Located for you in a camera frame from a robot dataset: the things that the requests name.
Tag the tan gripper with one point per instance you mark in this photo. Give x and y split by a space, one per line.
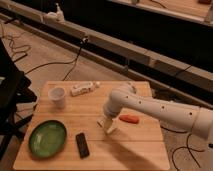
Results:
109 126

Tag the white sponge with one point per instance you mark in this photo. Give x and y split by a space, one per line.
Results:
100 121

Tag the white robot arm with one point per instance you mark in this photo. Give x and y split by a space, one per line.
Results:
195 119

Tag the orange carrot toy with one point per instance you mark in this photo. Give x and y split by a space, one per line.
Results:
129 119

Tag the black remote control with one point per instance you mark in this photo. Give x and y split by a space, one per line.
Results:
82 145

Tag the wooden table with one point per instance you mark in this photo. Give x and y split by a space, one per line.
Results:
131 147

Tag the green plate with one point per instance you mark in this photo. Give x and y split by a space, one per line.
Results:
47 139

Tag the black chair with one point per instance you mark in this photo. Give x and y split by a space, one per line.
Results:
14 89

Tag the long metal rail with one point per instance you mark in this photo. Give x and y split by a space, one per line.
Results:
174 53

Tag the white object on rail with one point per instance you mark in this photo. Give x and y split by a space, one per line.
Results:
58 15

